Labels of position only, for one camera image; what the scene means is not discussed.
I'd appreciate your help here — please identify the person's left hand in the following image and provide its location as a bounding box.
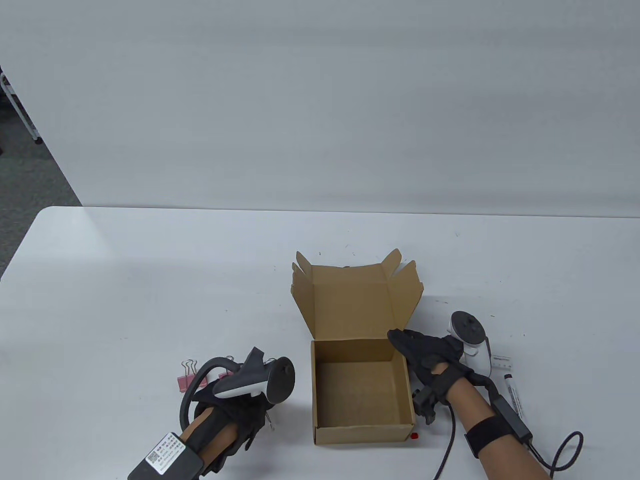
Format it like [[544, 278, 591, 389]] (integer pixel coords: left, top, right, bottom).
[[191, 385, 274, 473]]

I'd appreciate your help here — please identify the person's right hand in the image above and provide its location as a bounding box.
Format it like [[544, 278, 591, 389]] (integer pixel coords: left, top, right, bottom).
[[387, 328, 476, 402]]

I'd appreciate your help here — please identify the white marker black cap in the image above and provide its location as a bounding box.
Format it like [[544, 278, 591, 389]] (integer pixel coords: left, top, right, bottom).
[[502, 373, 527, 422]]

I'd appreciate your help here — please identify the brown cardboard mailer box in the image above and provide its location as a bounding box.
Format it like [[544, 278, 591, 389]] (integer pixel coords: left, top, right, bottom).
[[291, 248, 425, 446]]

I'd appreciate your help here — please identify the person's right forearm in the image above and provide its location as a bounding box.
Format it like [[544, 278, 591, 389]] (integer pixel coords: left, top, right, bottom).
[[447, 377, 553, 480]]

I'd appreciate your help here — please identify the white grey handheld controller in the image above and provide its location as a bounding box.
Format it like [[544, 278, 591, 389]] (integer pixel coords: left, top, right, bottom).
[[447, 310, 496, 377], [214, 346, 296, 405]]

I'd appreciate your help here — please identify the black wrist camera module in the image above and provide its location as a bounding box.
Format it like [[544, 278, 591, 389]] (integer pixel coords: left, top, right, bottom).
[[411, 387, 443, 426]]

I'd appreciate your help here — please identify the black thick curved hose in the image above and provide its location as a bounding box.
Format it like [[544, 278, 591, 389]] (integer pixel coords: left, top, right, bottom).
[[179, 356, 237, 432], [472, 372, 501, 401]]

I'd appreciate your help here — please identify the black braided cable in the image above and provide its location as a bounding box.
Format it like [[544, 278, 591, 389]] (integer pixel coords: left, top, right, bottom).
[[432, 404, 457, 480], [529, 431, 585, 477]]

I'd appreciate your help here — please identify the black wrist sensor box strap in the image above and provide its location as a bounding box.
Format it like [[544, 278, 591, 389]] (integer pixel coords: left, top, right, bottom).
[[127, 432, 207, 480], [465, 395, 534, 458]]

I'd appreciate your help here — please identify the white metal rack frame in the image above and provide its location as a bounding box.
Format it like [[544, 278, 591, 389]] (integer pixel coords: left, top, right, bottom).
[[0, 70, 45, 146]]

